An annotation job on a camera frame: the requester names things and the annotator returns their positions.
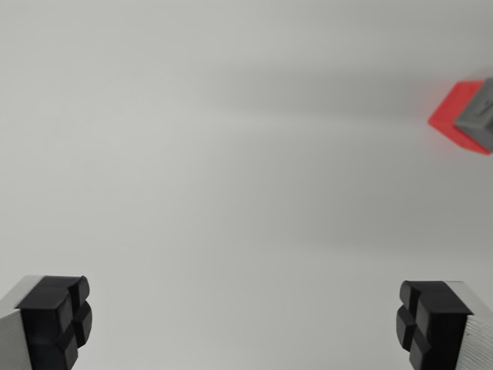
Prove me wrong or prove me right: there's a black-padded silver gripper right finger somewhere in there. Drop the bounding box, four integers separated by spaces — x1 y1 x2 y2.
395 280 493 370

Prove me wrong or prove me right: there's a black-padded silver gripper left finger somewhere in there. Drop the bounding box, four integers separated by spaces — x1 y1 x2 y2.
0 274 94 370

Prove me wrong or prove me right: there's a grey rubber embossed cube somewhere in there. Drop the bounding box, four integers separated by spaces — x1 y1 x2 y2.
453 76 493 152

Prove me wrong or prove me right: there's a red rubber cube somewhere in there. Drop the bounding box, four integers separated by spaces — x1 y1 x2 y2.
427 79 493 156

